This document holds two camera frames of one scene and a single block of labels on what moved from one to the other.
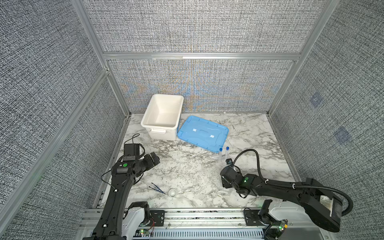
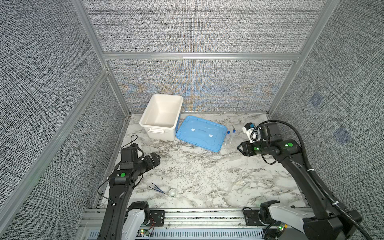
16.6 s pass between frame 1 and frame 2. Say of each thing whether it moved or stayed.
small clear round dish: stayed
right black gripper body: moved
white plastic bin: stayed
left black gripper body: stayed
